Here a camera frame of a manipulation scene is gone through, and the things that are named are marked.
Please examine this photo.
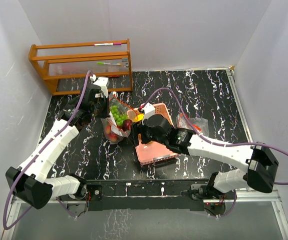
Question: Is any dark red plum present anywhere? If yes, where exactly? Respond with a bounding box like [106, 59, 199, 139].
[122, 119, 133, 131]

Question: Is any clear zip bag orange zipper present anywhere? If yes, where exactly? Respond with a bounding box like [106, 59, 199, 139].
[101, 91, 137, 145]

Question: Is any green grape bunch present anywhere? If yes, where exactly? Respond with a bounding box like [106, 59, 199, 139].
[110, 105, 128, 127]

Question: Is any red strawberry bunch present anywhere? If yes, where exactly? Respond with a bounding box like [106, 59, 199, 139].
[104, 125, 124, 144]

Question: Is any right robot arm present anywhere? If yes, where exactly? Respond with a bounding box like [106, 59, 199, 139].
[131, 114, 279, 199]

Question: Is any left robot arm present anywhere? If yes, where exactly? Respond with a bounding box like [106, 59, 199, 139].
[6, 77, 109, 210]

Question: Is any yellow banana bunch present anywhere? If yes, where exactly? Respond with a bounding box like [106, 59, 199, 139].
[134, 113, 144, 123]

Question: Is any pink plastic basket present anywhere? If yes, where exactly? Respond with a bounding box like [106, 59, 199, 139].
[128, 103, 179, 166]

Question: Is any green marker pen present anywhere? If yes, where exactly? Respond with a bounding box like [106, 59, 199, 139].
[96, 61, 122, 66]

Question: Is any wooden shelf rack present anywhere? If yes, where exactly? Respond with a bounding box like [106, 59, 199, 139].
[28, 39, 133, 96]

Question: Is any pink white marker pen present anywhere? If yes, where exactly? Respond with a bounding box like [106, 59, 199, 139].
[93, 42, 122, 47]

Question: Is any black base bar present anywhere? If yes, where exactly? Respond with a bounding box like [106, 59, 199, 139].
[86, 179, 223, 211]

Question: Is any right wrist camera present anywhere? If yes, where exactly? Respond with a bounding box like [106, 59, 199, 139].
[138, 103, 155, 120]

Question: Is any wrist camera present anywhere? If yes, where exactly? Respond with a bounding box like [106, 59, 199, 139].
[90, 75, 109, 98]
[138, 103, 155, 120]

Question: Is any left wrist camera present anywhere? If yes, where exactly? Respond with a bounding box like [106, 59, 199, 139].
[90, 75, 109, 98]

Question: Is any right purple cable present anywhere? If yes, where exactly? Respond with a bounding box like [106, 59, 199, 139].
[140, 87, 288, 218]

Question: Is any purple cable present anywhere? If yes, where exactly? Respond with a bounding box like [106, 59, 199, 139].
[140, 87, 288, 218]
[3, 70, 96, 231]

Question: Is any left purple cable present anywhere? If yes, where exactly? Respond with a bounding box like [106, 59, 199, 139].
[3, 70, 96, 231]

